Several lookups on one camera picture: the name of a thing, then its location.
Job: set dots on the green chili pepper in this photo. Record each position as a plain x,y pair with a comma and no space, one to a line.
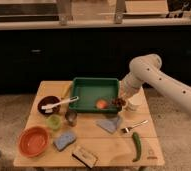
137,142

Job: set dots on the orange bowl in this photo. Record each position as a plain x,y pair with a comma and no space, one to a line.
33,141

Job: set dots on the white brush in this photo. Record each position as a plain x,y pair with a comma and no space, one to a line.
65,101

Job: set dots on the orange fruit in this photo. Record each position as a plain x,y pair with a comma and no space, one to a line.
101,104

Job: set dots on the green plastic tray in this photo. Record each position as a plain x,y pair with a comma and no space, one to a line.
90,90

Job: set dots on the silver metal cup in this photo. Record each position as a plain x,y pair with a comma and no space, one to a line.
71,117

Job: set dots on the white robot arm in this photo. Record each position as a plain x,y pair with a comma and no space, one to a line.
146,69

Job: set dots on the dark brown plate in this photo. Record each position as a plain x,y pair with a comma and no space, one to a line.
48,100

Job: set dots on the wooden eraser block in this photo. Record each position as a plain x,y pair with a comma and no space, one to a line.
85,156

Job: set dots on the grey blue cloth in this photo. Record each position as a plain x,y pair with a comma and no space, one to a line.
110,125

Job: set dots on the small green cup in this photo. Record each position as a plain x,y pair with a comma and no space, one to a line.
53,122

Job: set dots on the blue sponge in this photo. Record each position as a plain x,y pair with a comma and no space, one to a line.
64,140

